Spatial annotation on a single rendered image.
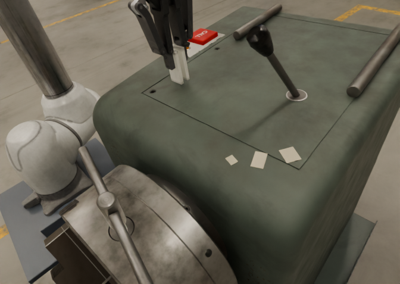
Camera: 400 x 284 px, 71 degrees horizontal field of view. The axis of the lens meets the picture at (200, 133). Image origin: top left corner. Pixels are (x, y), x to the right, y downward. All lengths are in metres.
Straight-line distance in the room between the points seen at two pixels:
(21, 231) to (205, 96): 0.86
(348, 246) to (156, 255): 0.89
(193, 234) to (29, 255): 0.78
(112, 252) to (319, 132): 0.34
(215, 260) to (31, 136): 0.69
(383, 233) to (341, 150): 1.49
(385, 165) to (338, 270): 1.22
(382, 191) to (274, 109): 1.64
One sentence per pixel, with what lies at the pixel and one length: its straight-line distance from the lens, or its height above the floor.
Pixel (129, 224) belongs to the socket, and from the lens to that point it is 0.41.
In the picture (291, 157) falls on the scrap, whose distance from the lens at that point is 0.42.
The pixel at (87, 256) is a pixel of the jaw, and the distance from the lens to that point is 0.50.
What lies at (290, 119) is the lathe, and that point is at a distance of 0.48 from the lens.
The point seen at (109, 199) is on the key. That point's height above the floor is 1.32.
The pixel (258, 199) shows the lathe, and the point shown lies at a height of 1.25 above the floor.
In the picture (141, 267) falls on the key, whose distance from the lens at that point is 0.30.
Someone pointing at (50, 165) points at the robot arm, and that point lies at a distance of 0.99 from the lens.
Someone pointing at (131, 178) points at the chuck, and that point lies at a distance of 0.45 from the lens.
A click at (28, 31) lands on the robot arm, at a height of 1.30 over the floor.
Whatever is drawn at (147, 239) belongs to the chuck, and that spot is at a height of 1.22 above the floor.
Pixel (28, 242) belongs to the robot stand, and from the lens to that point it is 1.15.
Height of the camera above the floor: 1.56
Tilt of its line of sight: 42 degrees down
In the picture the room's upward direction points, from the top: 10 degrees counter-clockwise
